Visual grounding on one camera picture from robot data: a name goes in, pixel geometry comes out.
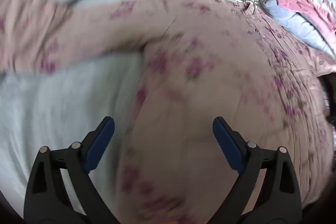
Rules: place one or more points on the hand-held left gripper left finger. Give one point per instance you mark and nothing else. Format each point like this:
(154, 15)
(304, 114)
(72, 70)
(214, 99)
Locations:
(101, 145)

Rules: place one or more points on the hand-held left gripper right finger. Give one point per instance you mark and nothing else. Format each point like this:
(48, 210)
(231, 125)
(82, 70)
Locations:
(227, 145)

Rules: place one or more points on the pink floral quilted garment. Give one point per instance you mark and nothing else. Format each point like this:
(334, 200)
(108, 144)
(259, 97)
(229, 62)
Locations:
(199, 69)

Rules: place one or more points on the light blue quilt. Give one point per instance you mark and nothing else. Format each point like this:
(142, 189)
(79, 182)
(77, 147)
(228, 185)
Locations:
(288, 19)

